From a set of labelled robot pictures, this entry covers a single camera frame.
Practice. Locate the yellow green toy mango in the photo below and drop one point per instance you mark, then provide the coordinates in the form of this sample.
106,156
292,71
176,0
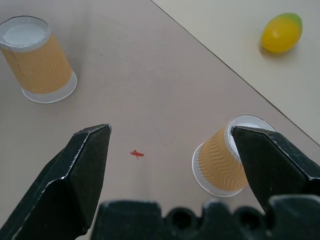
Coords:
281,32

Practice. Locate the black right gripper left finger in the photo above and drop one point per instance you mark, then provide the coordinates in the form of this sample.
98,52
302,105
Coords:
67,180

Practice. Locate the small red mark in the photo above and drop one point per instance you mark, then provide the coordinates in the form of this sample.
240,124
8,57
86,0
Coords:
136,154

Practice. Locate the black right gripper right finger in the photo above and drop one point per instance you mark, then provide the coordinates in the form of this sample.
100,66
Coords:
272,165

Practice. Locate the orange ribbed paper cup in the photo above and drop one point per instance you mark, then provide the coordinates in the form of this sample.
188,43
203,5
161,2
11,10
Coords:
220,162
37,60

